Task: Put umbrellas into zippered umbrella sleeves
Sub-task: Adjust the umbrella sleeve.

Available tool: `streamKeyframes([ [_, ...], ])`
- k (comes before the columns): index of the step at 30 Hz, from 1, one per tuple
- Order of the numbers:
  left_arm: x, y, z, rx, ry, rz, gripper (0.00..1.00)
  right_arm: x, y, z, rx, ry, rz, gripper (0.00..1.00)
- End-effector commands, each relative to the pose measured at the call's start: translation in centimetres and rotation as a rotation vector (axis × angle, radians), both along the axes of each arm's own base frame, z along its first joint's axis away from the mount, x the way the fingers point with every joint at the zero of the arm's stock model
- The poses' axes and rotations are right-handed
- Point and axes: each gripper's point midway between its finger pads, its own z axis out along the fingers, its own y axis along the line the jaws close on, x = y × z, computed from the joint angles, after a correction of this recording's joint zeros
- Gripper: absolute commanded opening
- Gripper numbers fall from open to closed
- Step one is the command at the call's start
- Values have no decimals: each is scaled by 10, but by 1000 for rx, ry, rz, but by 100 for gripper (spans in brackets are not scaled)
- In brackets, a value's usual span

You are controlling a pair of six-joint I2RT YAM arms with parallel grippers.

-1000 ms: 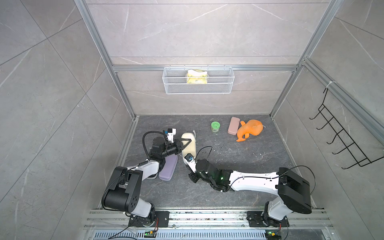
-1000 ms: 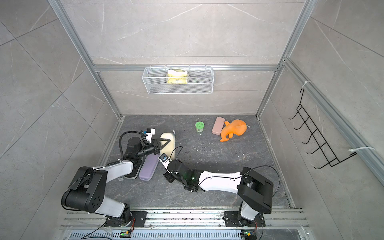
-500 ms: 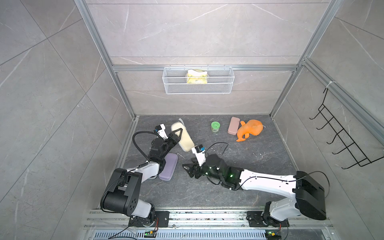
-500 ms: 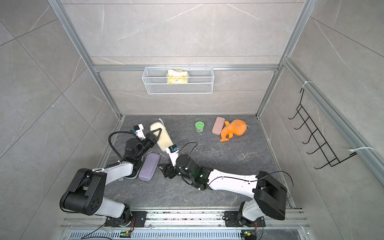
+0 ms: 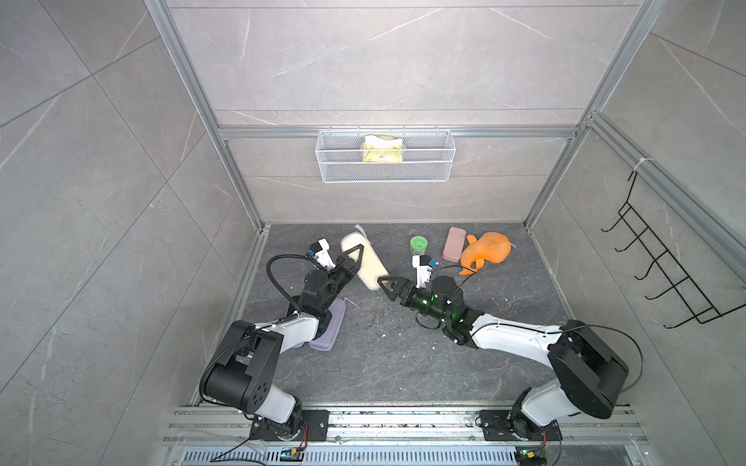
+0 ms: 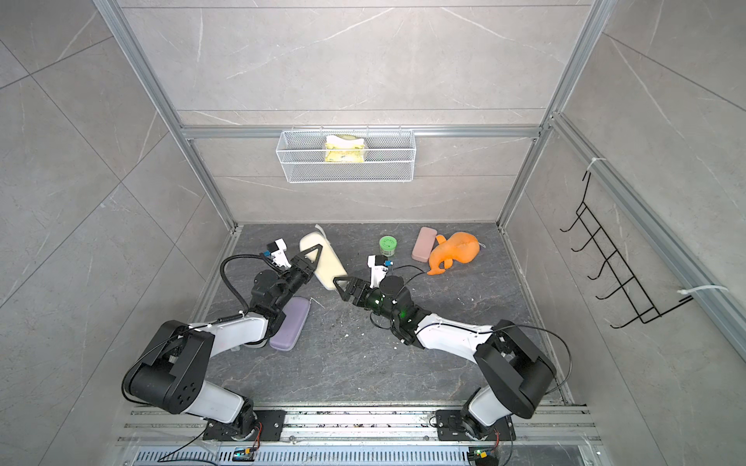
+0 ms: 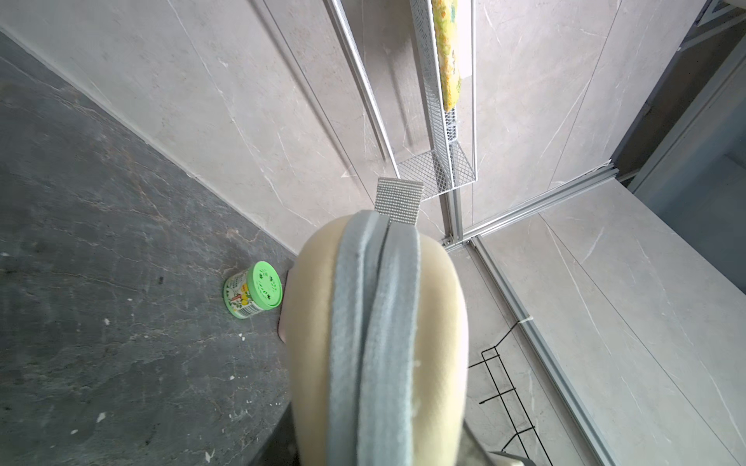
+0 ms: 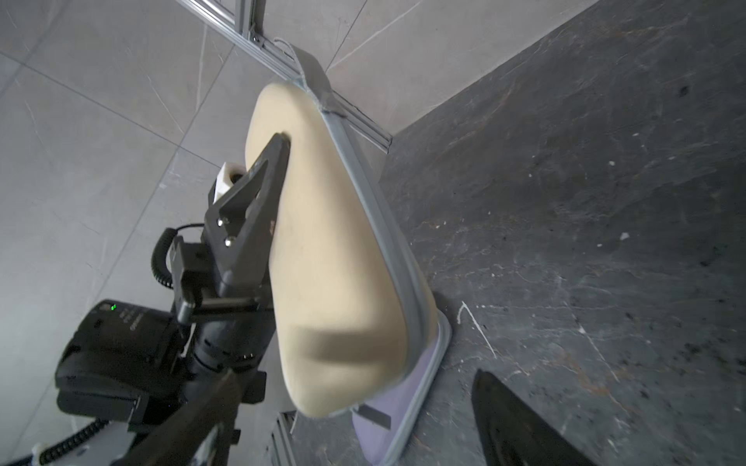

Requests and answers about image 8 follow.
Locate aluminium cage frame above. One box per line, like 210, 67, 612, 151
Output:
181, 0, 392, 153

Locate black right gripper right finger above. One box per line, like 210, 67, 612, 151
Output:
471, 369, 593, 465

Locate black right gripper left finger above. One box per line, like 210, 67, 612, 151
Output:
115, 371, 241, 465

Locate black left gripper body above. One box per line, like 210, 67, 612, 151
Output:
170, 238, 275, 373

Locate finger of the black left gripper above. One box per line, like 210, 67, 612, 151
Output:
204, 133, 291, 291

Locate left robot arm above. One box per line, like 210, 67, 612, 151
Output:
23, 133, 291, 465

